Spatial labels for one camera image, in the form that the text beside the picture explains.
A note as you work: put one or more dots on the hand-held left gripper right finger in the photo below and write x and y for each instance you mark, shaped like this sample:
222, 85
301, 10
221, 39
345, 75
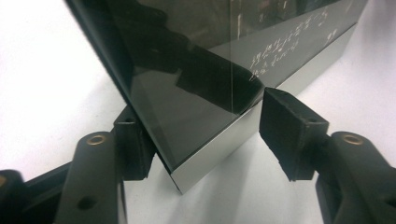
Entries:
295, 140

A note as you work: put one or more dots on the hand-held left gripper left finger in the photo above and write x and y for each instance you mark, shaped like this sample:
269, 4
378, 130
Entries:
90, 174

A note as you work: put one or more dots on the white paper sheet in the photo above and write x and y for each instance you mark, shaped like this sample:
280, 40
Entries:
46, 77

